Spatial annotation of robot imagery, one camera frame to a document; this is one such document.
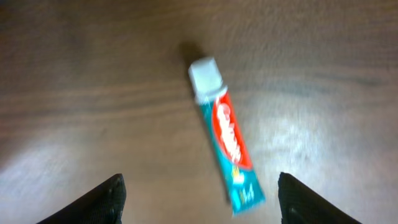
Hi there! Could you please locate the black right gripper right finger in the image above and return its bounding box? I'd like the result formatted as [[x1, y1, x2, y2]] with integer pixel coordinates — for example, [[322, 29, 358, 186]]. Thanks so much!
[[278, 172, 360, 224]]

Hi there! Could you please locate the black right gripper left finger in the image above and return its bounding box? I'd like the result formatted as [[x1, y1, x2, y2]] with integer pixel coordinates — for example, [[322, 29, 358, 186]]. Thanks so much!
[[38, 174, 126, 224]]

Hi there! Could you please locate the green red toothpaste tube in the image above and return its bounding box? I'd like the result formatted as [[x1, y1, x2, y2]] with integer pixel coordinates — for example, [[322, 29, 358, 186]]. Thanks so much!
[[188, 57, 266, 215]]

